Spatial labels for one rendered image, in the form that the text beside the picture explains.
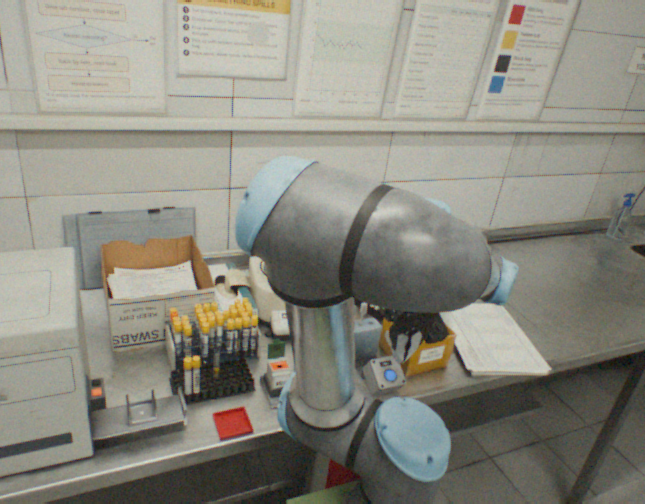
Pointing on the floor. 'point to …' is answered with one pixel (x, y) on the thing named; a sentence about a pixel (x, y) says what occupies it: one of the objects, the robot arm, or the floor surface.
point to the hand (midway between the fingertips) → (402, 360)
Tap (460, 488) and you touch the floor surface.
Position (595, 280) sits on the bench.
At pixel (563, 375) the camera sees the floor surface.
